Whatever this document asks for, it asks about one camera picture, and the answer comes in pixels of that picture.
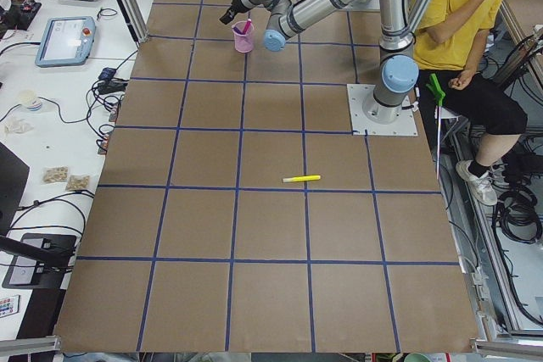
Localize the pink highlighter pen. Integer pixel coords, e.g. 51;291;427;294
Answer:
241;19;252;35

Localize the purple highlighter pen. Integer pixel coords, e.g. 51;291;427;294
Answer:
232;25;243;35

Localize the pink plastic cup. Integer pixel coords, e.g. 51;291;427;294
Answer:
232;20;254;53

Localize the white paper cup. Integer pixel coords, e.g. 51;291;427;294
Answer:
19;90;42;111

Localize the lower blue teach pendant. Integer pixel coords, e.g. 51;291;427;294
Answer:
35;16;96;68

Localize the yellow highlighter pen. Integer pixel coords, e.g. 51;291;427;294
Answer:
282;175;322;183

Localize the person in yellow shirt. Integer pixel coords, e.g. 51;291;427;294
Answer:
413;0;528;206

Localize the snack packet right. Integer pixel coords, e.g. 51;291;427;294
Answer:
65;175;91;191

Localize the snack packet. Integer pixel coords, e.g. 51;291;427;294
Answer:
65;175;91;191
42;166;69;184

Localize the snack packet left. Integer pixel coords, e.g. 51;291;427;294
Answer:
42;166;69;184

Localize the colourful remote control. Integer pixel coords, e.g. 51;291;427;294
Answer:
0;294;20;318

